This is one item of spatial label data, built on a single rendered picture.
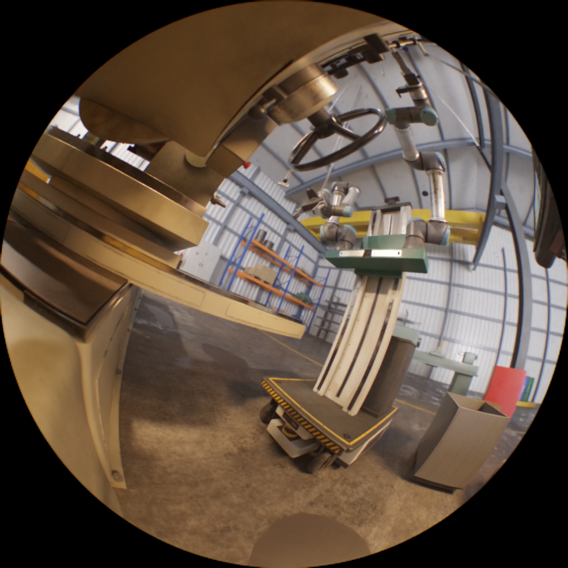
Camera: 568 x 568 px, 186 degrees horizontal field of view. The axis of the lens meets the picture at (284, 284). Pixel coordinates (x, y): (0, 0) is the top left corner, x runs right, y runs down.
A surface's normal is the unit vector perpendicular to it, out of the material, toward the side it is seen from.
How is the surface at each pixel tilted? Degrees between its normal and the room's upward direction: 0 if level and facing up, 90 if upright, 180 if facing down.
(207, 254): 90
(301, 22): 180
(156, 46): 180
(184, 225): 90
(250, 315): 90
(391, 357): 90
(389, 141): 169
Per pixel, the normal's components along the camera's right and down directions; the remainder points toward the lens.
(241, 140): 0.65, 0.15
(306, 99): 0.01, 0.86
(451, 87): -0.24, 0.93
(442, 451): -0.67, -0.36
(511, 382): -0.84, -0.39
